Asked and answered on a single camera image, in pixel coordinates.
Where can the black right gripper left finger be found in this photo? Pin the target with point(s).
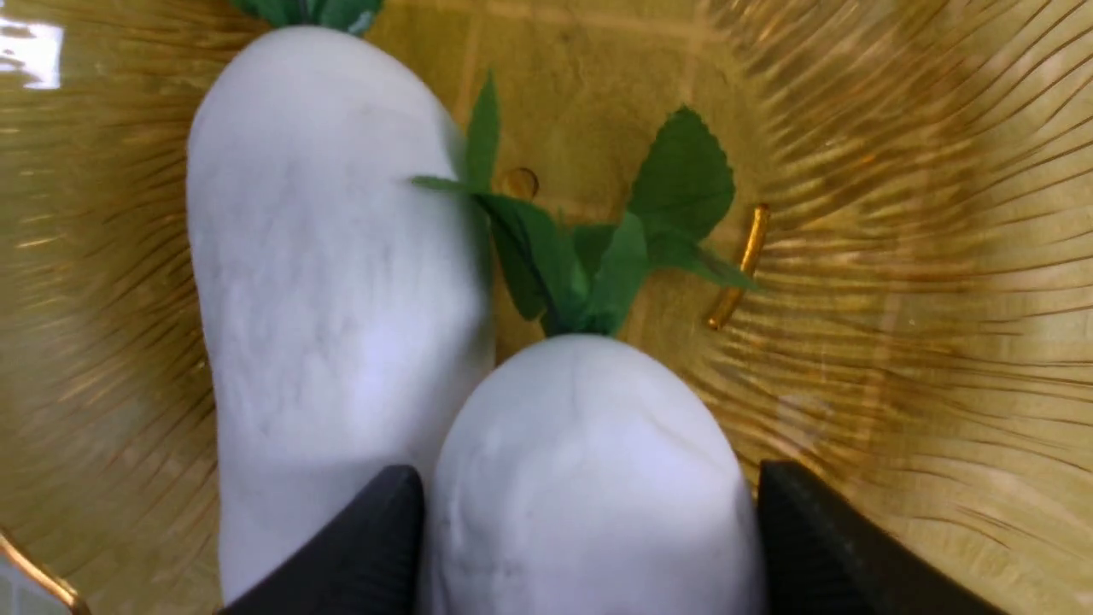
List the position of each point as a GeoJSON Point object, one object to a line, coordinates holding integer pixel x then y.
{"type": "Point", "coordinates": [366, 560]}

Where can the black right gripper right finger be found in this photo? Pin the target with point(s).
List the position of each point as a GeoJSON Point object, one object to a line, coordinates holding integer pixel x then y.
{"type": "Point", "coordinates": [822, 556]}

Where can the white toy radish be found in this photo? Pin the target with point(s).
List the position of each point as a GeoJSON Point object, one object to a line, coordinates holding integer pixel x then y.
{"type": "Point", "coordinates": [346, 312]}
{"type": "Point", "coordinates": [583, 476]}

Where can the amber ribbed plastic plate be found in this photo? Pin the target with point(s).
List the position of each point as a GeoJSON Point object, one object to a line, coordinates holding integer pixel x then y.
{"type": "Point", "coordinates": [913, 198]}

